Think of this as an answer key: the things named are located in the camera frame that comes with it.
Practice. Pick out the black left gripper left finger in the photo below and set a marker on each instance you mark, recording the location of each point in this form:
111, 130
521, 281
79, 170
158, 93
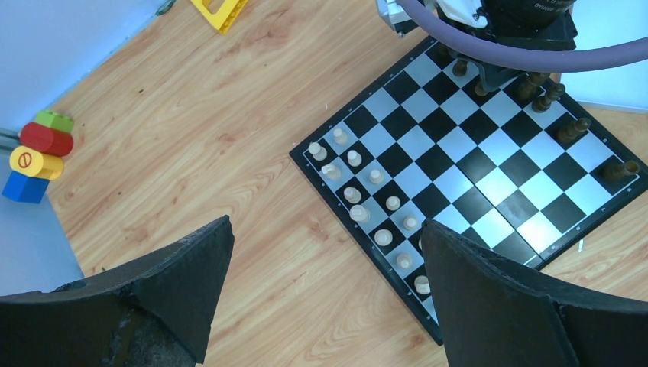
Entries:
156, 310

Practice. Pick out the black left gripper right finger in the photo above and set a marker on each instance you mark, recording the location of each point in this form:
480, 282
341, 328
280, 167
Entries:
493, 311

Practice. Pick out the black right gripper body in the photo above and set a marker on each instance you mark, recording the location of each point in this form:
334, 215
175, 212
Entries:
532, 25

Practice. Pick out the brown chess piece crossed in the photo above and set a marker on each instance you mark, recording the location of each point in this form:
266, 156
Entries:
527, 89

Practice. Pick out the brown chess piece long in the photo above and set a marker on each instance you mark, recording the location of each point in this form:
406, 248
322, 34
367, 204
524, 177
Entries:
544, 102

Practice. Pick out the brown pawn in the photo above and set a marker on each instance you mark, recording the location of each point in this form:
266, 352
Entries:
460, 68

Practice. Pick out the black white chess board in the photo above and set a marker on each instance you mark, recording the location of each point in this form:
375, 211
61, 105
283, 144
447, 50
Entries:
422, 144

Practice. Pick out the white chess rook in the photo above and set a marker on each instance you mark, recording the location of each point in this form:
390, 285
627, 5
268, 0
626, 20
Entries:
317, 151

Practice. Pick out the white chess pawn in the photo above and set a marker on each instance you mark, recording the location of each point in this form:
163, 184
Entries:
340, 136

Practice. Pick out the blue cube block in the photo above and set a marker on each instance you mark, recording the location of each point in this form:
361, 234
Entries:
24, 189

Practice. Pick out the yellow cylinder block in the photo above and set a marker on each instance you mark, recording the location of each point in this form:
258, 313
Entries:
32, 163

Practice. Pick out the red cylinder block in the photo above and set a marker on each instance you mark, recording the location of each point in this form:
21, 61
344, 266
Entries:
46, 140

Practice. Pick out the green lego brick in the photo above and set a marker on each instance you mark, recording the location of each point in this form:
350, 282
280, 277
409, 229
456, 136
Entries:
54, 120

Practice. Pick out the yellow triangle toy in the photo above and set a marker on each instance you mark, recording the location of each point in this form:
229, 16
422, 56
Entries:
224, 17

